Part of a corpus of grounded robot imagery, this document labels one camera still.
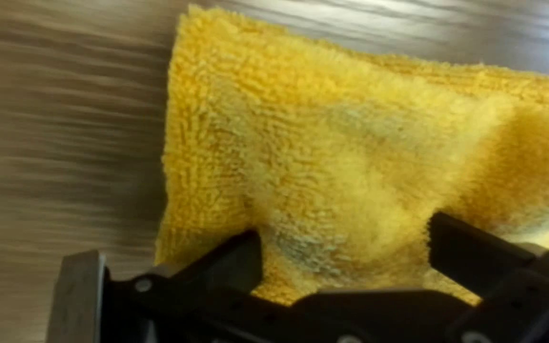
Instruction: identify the yellow terry towel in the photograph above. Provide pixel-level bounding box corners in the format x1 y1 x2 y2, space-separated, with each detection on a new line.
152 2 549 308

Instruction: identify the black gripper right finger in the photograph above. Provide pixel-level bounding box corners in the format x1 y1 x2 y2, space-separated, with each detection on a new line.
425 209 549 322

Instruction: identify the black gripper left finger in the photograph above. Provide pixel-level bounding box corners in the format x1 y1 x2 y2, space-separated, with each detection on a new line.
105 228 301 322

